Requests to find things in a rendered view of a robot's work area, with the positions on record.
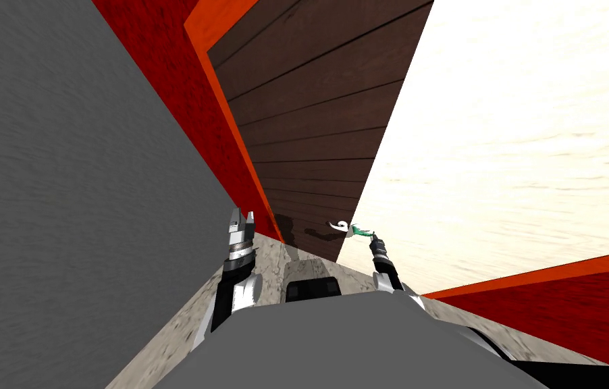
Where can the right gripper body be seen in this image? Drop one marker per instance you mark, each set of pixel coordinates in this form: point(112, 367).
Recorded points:
point(377, 246)

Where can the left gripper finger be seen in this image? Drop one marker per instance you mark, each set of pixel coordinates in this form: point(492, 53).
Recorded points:
point(250, 222)
point(236, 219)

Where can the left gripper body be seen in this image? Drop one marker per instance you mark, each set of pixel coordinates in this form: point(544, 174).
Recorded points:
point(241, 236)

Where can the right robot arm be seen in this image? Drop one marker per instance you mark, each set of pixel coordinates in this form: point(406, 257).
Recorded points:
point(388, 270)

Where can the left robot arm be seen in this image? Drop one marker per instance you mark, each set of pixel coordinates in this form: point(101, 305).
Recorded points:
point(235, 294)

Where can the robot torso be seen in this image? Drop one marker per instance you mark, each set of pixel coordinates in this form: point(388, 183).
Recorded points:
point(347, 346)

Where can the cream door leaf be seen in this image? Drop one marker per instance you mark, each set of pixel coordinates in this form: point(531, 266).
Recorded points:
point(504, 140)

